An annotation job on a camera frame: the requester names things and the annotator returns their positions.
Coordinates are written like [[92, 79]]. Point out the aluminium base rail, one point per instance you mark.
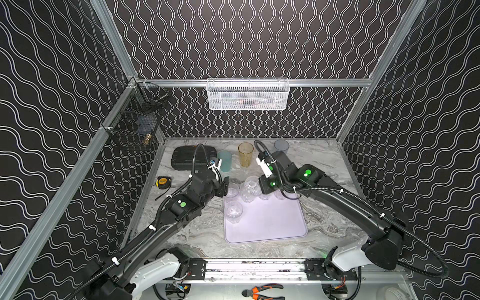
[[262, 271]]

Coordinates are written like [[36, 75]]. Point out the tall yellow plastic cup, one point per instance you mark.
[[245, 150]]

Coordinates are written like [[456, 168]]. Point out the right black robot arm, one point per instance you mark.
[[385, 233]]

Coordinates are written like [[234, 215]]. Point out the teal textured plastic cup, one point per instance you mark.
[[226, 158]]

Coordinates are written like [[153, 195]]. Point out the yellow black tape measure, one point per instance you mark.
[[163, 183]]

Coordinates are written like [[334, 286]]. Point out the tall blue plastic cup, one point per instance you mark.
[[281, 145]]

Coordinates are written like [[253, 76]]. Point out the white round object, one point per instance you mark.
[[392, 293]]

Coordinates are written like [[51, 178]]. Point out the clear plain glass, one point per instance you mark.
[[280, 195]]

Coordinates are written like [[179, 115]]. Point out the lavender plastic tray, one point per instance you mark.
[[265, 220]]

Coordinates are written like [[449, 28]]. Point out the black wire basket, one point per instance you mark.
[[135, 128]]

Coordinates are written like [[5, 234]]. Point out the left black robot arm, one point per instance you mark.
[[125, 274]]

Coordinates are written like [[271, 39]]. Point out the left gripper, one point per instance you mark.
[[221, 184]]

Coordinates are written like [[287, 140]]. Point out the clear faceted glass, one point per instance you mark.
[[233, 190]]

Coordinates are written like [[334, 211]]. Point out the white wire mesh basket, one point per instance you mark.
[[247, 94]]

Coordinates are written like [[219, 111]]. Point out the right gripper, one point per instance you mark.
[[265, 189]]

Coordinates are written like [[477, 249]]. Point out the black plastic tool case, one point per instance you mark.
[[182, 157]]

